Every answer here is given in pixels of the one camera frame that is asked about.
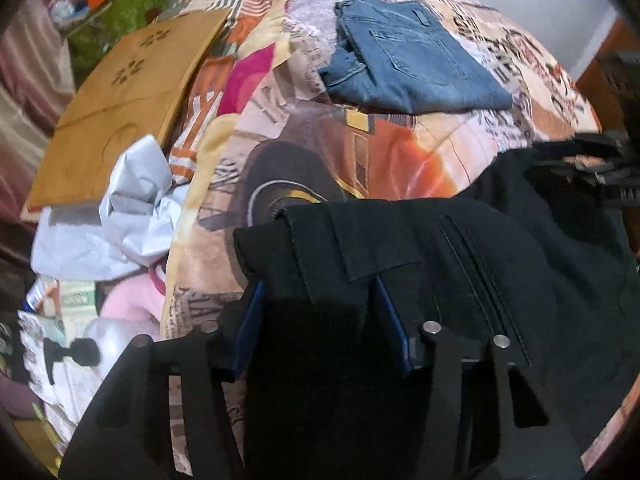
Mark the black pants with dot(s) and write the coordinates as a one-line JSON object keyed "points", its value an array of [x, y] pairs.
{"points": [[500, 270]]}

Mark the printed blanket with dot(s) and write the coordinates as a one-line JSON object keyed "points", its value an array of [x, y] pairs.
{"points": [[310, 125]]}

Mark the white grey crumpled cloth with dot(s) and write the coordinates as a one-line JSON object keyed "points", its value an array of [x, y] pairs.
{"points": [[125, 210]]}

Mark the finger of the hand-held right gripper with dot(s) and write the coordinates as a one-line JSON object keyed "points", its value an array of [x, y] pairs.
{"points": [[575, 170], [600, 141]]}

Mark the green storage box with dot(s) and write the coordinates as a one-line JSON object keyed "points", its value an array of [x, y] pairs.
{"points": [[125, 15]]}

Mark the striped pink curtain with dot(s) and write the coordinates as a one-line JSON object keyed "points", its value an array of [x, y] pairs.
{"points": [[25, 85]]}

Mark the blue jeans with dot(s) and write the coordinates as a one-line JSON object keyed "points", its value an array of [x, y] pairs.
{"points": [[415, 60]]}

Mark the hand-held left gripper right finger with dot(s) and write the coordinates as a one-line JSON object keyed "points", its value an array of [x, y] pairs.
{"points": [[400, 345]]}

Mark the wooden lap desk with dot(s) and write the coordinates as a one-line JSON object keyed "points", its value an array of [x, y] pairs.
{"points": [[125, 95]]}

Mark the white pump bottle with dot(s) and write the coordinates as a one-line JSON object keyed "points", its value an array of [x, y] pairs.
{"points": [[115, 340]]}

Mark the newspaper pile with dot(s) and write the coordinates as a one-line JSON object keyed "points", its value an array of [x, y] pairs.
{"points": [[70, 390]]}

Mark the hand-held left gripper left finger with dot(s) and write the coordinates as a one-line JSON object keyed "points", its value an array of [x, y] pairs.
{"points": [[247, 330]]}

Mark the pink cloth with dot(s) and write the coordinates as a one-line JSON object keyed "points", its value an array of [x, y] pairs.
{"points": [[130, 300]]}

